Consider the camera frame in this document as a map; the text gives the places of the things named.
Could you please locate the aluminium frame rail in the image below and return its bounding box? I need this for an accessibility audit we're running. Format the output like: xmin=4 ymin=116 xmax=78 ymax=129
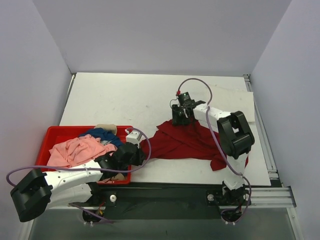
xmin=250 ymin=187 xmax=297 ymax=208

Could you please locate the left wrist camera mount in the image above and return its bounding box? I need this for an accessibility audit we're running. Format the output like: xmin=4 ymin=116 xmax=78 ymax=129
xmin=125 ymin=128 xmax=142 ymax=146

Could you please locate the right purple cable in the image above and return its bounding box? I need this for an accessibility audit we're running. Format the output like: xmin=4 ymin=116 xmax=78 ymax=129
xmin=176 ymin=78 xmax=252 ymax=223

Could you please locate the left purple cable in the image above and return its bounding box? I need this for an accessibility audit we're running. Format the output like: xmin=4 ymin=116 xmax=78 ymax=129
xmin=5 ymin=127 xmax=152 ymax=187

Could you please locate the navy blue t-shirt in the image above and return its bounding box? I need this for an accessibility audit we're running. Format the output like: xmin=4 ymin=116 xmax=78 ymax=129
xmin=78 ymin=128 xmax=124 ymax=147

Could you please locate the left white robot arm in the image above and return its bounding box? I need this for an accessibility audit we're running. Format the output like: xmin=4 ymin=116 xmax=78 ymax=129
xmin=10 ymin=142 xmax=151 ymax=223

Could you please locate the pink t-shirt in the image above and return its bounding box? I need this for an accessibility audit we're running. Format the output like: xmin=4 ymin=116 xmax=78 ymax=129
xmin=47 ymin=134 xmax=117 ymax=168

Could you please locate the beige t-shirt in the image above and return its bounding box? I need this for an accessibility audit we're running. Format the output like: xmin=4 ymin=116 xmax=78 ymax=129
xmin=94 ymin=124 xmax=126 ymax=183

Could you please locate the dark red t-shirt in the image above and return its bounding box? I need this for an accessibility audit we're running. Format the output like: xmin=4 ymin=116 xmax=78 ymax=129
xmin=139 ymin=119 xmax=250 ymax=172

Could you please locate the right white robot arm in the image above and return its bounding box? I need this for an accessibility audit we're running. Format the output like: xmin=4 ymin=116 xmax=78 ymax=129
xmin=171 ymin=91 xmax=255 ymax=205

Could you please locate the red plastic bin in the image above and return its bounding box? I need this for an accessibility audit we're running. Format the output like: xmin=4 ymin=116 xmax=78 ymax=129
xmin=35 ymin=125 xmax=132 ymax=185

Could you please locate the purple cable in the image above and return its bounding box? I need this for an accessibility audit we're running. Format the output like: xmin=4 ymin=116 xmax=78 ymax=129
xmin=5 ymin=127 xmax=152 ymax=187
xmin=176 ymin=78 xmax=252 ymax=223

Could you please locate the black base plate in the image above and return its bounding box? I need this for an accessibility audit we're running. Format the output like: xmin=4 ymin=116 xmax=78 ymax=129
xmin=71 ymin=182 xmax=245 ymax=221

